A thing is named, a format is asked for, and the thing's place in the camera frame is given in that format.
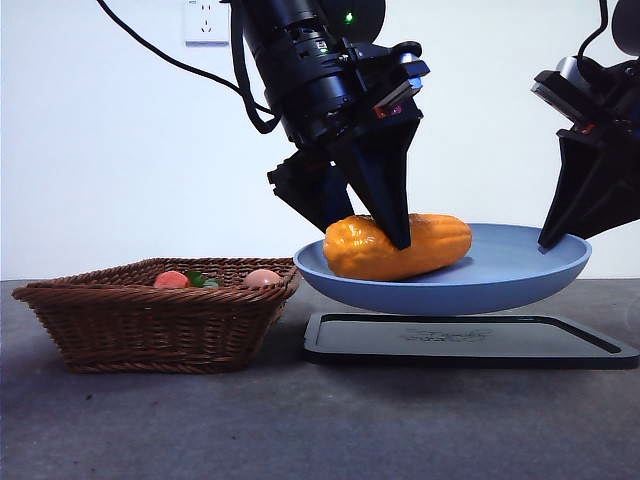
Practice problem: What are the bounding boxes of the yellow orange toy corn cob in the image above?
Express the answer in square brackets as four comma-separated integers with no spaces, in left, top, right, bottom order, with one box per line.
[323,213,474,281]

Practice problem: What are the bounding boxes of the light blue round plate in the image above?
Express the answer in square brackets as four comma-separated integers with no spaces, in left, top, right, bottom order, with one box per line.
[293,222,593,316]

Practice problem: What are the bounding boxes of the brown woven wicker basket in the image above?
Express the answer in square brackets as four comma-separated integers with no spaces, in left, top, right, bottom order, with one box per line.
[10,257,301,375]

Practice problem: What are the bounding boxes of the pale pink round toy food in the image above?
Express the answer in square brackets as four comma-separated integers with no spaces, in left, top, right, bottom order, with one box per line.
[243,269,283,289]

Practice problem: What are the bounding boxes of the green toy chili pepper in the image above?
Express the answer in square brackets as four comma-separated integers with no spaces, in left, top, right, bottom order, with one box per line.
[187,270,221,289]

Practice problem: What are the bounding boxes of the red toy chili pepper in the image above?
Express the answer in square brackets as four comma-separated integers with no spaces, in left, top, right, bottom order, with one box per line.
[153,270,192,290]

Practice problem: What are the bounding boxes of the dark rectangular tray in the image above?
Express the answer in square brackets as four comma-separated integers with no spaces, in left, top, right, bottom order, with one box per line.
[302,312,640,371]

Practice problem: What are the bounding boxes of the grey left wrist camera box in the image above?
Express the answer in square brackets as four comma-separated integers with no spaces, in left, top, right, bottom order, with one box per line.
[372,49,431,120]

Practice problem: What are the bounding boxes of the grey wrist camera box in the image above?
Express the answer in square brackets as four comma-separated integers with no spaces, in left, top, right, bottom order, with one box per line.
[530,55,599,127]
[372,49,431,120]

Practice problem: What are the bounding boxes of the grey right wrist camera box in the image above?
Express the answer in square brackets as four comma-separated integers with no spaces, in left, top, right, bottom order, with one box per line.
[530,55,599,127]

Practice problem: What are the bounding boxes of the thick black cable bundle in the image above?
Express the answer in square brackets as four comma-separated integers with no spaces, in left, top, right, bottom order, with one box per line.
[228,0,280,136]

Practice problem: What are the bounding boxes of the thin black cable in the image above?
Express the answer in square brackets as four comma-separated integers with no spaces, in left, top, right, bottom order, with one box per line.
[95,0,244,96]

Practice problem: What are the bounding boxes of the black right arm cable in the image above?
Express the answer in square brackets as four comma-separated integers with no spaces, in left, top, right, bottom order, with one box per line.
[575,0,610,65]

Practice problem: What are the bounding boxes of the white wall power socket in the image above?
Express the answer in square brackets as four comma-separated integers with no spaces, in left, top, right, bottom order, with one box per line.
[184,0,232,49]

